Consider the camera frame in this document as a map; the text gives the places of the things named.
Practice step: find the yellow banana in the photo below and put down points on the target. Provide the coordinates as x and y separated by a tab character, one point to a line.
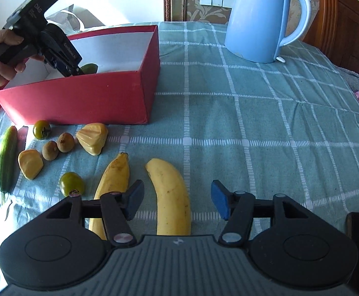
113	175
171	197

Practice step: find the green cucumber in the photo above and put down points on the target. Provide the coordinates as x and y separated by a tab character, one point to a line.
7	157
90	68

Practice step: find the translucent plastic bag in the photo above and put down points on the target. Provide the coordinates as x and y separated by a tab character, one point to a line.
87	17

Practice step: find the dark red pepper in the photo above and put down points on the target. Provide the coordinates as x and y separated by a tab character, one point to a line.
22	135

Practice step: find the ridged yellow fruit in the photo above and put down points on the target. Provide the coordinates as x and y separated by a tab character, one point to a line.
92	138

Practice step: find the brown wooden furniture panel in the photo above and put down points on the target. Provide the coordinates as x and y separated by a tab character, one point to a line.
346	21

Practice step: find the red cardboard box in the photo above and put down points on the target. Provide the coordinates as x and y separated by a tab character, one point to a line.
90	98

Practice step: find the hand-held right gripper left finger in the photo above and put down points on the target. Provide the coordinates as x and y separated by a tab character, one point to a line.
136	197

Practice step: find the black rectangular object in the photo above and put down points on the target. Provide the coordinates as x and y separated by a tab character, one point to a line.
357	228

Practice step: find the smooth yellow fruit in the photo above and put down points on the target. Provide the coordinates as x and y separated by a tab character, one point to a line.
30	163

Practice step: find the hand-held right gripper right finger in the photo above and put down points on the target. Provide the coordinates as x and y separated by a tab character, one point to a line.
219	197

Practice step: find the light blue electric kettle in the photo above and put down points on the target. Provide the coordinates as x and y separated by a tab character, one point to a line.
253	21

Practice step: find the small green round fruit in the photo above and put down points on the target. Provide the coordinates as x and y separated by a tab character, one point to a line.
70	182
40	129

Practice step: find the person's left hand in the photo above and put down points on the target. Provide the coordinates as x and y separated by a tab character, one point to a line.
3	72

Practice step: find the small brown round fruit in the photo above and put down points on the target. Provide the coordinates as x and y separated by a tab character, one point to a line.
49	150
66	141

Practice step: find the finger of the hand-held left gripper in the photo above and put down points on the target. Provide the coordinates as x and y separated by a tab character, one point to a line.
79	70
61	63

